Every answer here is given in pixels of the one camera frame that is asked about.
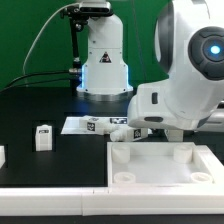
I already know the white square table top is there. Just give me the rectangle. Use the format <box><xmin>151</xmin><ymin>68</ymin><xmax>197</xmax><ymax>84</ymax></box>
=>
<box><xmin>107</xmin><ymin>142</ymin><xmax>215</xmax><ymax>186</ymax></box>

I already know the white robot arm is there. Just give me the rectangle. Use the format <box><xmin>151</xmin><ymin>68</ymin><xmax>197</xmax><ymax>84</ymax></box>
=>
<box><xmin>77</xmin><ymin>0</ymin><xmax>224</xmax><ymax>131</ymax></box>

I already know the white base sheet with tag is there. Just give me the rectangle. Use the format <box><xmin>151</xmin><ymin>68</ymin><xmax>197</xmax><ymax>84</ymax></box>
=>
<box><xmin>61</xmin><ymin>115</ymin><xmax>128</xmax><ymax>135</ymax></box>

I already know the white front fence bar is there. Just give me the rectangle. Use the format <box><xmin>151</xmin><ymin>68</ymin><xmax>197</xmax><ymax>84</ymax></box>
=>
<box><xmin>0</xmin><ymin>184</ymin><xmax>224</xmax><ymax>216</ymax></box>

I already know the white fence bar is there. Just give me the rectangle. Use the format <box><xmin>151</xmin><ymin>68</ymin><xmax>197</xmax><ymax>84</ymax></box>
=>
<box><xmin>0</xmin><ymin>184</ymin><xmax>224</xmax><ymax>216</ymax></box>
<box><xmin>200</xmin><ymin>146</ymin><xmax>224</xmax><ymax>185</ymax></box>

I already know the white left fence stub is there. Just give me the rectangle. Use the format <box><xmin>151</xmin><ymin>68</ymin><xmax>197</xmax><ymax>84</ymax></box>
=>
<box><xmin>0</xmin><ymin>146</ymin><xmax>6</xmax><ymax>169</ymax></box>

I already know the white right fence bar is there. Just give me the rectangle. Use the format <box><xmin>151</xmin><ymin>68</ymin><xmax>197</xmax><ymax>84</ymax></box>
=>
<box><xmin>200</xmin><ymin>146</ymin><xmax>224</xmax><ymax>185</ymax></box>

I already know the black cable upper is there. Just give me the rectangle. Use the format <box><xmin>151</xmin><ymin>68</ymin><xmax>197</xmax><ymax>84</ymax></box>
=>
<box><xmin>4</xmin><ymin>70</ymin><xmax>73</xmax><ymax>89</ymax></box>

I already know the black cable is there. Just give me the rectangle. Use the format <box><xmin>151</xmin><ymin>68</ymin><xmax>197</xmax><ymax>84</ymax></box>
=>
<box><xmin>0</xmin><ymin>78</ymin><xmax>73</xmax><ymax>94</ymax></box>
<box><xmin>4</xmin><ymin>70</ymin><xmax>73</xmax><ymax>89</ymax></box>

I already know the black cable lower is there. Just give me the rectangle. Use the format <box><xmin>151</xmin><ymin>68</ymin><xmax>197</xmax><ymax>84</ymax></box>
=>
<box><xmin>0</xmin><ymin>78</ymin><xmax>73</xmax><ymax>94</ymax></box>

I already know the grey camera on stand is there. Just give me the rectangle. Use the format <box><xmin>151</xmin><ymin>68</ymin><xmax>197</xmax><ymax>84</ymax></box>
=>
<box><xmin>60</xmin><ymin>1</ymin><xmax>112</xmax><ymax>18</ymax></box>

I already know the black camera stand pole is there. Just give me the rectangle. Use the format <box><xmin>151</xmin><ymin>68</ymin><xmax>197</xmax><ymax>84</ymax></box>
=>
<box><xmin>69</xmin><ymin>16</ymin><xmax>83</xmax><ymax>89</ymax></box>

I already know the grey camera cable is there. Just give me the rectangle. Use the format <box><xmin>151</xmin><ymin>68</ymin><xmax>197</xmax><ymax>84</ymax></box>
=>
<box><xmin>21</xmin><ymin>2</ymin><xmax>81</xmax><ymax>88</ymax></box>

